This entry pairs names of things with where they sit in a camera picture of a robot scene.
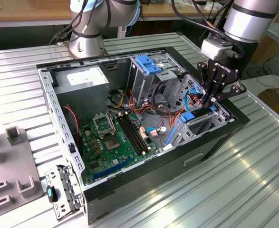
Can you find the grey optical drive cage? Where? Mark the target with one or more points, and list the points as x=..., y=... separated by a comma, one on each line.
x=141, y=80

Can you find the CPU socket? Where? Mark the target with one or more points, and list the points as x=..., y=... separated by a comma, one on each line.
x=110, y=143

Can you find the grey parts rack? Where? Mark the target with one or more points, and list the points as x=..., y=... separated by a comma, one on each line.
x=8, y=161

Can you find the grey power supply unit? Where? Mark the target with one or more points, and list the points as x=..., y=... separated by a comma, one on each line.
x=82, y=95

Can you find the grey disk bay cage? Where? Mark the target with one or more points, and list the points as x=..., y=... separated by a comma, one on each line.
x=221, y=111

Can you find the black open PC case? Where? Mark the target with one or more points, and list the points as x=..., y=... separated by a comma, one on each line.
x=153, y=180

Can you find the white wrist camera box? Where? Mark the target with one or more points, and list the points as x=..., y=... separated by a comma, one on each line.
x=214, y=48

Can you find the blue expansion slot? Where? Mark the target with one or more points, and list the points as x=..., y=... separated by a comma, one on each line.
x=110, y=169

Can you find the white side table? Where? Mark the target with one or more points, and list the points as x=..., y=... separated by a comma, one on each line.
x=260, y=82

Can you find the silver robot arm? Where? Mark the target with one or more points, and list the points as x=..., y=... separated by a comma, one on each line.
x=248, y=21

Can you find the blue plastic drive bracket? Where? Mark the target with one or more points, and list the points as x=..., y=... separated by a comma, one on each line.
x=148, y=65

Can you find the green motherboard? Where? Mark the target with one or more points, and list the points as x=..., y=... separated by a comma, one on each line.
x=120, y=156

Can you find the black RAM slot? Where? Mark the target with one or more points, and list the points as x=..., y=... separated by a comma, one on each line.
x=136, y=133
x=132, y=133
x=139, y=133
x=128, y=133

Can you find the metal slot cover bracket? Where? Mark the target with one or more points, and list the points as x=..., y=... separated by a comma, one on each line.
x=56, y=209

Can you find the hard disk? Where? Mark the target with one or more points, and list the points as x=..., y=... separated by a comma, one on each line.
x=186, y=117

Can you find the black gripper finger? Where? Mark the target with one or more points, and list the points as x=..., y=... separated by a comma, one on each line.
x=234, y=91
x=207, y=83

